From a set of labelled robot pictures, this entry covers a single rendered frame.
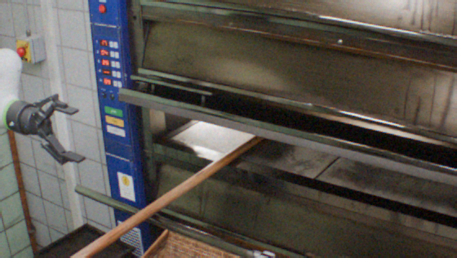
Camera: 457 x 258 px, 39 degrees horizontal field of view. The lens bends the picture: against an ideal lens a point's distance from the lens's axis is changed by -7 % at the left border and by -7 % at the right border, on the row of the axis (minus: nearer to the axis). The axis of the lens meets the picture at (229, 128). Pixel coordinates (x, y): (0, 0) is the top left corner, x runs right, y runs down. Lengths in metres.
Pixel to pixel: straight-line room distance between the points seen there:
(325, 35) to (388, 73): 0.20
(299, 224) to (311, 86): 0.48
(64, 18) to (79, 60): 0.17
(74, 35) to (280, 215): 1.00
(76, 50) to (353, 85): 1.12
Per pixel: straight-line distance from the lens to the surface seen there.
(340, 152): 1.80
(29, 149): 3.05
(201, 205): 2.39
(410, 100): 1.82
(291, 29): 1.93
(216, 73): 2.11
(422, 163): 1.71
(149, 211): 1.97
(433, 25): 1.72
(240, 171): 2.21
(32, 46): 2.67
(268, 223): 2.24
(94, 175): 2.75
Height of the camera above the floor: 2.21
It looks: 24 degrees down
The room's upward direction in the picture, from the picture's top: 3 degrees counter-clockwise
